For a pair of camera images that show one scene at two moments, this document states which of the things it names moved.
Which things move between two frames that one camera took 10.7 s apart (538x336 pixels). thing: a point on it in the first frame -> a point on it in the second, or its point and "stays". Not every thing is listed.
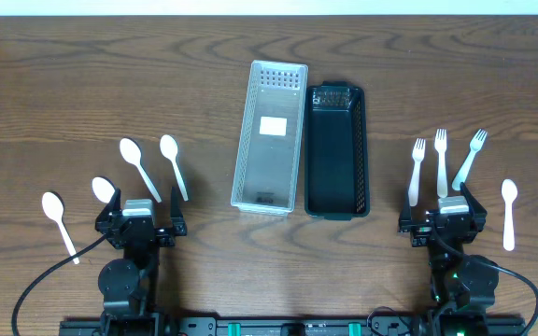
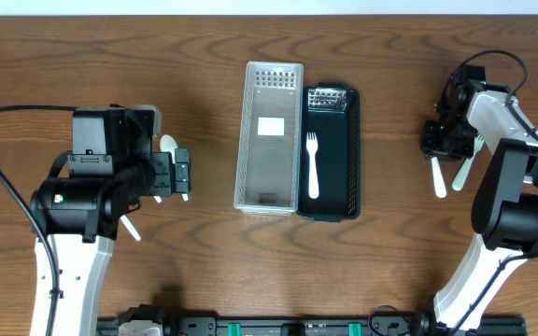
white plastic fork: [417, 156] -> [312, 144]
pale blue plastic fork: [475, 146] stays
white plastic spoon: [169, 148] stays
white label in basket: [273, 126] stays
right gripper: [422, 231] -> [431, 149]
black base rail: [290, 327] stays
